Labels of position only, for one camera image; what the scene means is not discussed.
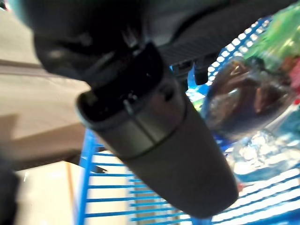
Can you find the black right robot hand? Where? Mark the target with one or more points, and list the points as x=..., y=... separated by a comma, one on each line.
x=178, y=164

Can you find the blue plastic shopping basket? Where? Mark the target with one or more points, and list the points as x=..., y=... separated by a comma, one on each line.
x=112, y=199

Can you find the clear water bottle red label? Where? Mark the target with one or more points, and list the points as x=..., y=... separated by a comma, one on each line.
x=264, y=157

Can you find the small Pepsi cola bottle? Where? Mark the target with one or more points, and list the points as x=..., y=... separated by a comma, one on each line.
x=248, y=100

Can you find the green drink can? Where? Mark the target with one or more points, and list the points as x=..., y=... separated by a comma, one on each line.
x=279, y=35

